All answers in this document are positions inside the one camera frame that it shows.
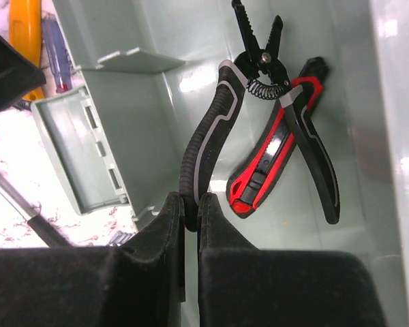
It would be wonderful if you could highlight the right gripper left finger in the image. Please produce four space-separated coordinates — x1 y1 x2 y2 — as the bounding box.
0 192 185 326

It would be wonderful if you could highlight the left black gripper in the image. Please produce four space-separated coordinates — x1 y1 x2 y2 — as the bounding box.
0 35 46 112

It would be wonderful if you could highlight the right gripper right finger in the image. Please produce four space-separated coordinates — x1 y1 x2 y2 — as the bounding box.
198 193 387 326

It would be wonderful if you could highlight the red black utility knife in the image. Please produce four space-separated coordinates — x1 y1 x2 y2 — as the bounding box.
226 57 330 219

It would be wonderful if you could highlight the small red blue screwdriver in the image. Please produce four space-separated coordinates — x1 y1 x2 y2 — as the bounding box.
42 17 72 94

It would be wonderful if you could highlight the yellow hex key set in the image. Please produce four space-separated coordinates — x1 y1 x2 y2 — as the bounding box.
108 230 136 247

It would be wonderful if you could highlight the yellow handle tool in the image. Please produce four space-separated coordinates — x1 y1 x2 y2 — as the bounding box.
8 0 44 103

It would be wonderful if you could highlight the claw hammer black handle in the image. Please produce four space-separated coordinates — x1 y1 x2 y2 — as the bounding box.
0 173 72 247

